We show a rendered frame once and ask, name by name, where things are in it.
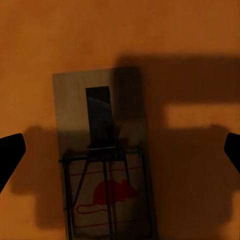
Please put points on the mousetrap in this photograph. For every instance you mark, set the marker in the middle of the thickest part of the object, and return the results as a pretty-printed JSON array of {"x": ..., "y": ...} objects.
[{"x": 104, "y": 159}]

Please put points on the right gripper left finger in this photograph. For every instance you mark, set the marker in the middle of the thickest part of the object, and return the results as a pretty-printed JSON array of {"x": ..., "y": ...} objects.
[{"x": 12, "y": 149}]

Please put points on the cabinet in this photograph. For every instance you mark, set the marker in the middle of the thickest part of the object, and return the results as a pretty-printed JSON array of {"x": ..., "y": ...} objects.
[{"x": 188, "y": 53}]

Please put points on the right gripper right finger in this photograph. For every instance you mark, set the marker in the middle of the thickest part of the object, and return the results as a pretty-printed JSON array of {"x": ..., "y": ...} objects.
[{"x": 232, "y": 149}]

